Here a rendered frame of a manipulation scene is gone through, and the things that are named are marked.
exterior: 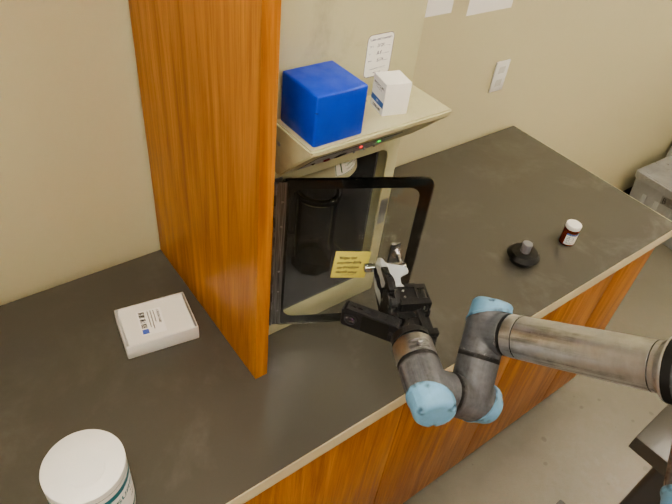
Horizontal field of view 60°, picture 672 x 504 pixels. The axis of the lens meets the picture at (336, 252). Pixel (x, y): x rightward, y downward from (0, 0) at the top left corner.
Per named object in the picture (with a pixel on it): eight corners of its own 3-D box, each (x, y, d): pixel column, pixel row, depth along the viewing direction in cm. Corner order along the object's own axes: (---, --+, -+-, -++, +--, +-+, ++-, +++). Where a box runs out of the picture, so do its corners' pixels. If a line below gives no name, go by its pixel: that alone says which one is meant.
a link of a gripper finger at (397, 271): (400, 258, 122) (411, 292, 116) (373, 259, 121) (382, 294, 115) (403, 247, 120) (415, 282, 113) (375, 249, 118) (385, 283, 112)
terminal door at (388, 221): (271, 322, 134) (277, 178, 108) (399, 315, 140) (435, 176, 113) (271, 325, 134) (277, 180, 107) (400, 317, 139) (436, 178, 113)
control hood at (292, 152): (270, 169, 106) (271, 119, 99) (403, 127, 122) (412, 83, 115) (305, 203, 99) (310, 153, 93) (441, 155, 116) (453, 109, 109)
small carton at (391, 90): (369, 103, 107) (374, 72, 103) (394, 100, 109) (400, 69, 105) (381, 116, 104) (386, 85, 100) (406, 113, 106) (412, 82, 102)
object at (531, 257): (498, 256, 167) (504, 239, 163) (518, 245, 172) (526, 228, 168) (522, 276, 162) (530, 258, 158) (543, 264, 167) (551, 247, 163)
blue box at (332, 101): (279, 120, 99) (281, 70, 93) (327, 107, 104) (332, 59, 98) (313, 149, 94) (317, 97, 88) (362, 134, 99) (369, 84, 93)
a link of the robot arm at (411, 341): (393, 376, 105) (401, 347, 100) (387, 356, 108) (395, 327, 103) (433, 373, 107) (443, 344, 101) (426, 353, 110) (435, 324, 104)
